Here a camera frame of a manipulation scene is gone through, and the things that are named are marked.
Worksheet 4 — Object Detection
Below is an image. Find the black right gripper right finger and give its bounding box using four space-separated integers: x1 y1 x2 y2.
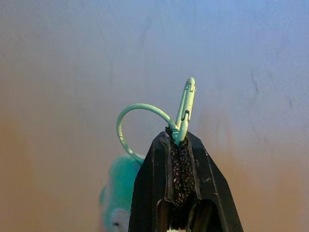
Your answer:
179 135 243 232

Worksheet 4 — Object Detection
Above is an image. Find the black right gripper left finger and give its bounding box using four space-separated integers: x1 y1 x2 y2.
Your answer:
128 125 182 232

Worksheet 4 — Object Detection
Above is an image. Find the teal carabiner clip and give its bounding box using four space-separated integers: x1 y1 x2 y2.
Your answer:
172 77 198 146

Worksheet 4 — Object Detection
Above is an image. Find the teal key ring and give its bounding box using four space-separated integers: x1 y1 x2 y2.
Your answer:
116 103 179 163

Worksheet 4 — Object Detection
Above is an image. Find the teal plush toy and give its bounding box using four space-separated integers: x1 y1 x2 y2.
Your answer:
99 155 144 232

